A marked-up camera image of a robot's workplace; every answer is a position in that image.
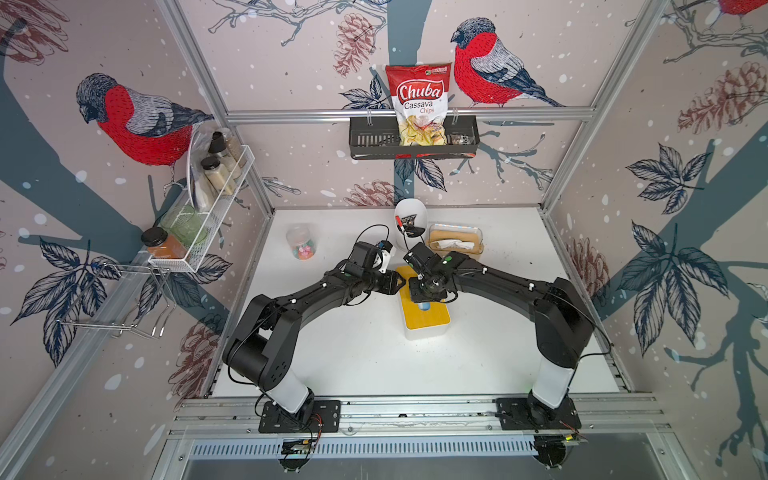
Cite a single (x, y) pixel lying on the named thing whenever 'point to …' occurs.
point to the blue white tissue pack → (424, 306)
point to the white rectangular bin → (414, 317)
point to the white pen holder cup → (410, 223)
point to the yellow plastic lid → (415, 318)
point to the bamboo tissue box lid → (464, 236)
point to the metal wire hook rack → (121, 297)
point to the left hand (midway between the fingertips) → (404, 275)
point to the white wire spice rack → (182, 246)
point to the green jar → (186, 224)
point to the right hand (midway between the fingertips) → (414, 295)
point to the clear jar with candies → (302, 242)
